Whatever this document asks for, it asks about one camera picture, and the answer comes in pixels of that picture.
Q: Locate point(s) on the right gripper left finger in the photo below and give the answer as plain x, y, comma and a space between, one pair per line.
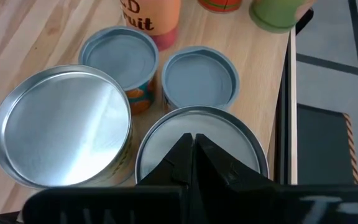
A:
176, 171

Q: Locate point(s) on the black mat with striped edge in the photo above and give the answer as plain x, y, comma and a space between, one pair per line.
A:
322, 146

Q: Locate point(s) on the pink mixed fruit can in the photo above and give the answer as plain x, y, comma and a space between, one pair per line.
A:
154, 21

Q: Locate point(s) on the light wooden board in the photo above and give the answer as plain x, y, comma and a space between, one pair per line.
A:
253, 68

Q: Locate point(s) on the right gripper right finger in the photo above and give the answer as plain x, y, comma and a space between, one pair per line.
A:
225, 186

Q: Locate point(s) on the black metal table frame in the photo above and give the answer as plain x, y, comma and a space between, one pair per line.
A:
283, 140

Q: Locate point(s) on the large green oranges can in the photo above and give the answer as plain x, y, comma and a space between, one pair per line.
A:
275, 14

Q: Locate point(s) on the large blue peaches can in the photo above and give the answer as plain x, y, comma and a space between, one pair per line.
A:
235, 140

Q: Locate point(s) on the small carrot-print can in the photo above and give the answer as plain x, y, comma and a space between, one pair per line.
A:
219, 4

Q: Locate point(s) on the large yellow-green fruit can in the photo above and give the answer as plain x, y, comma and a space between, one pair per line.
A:
61, 124

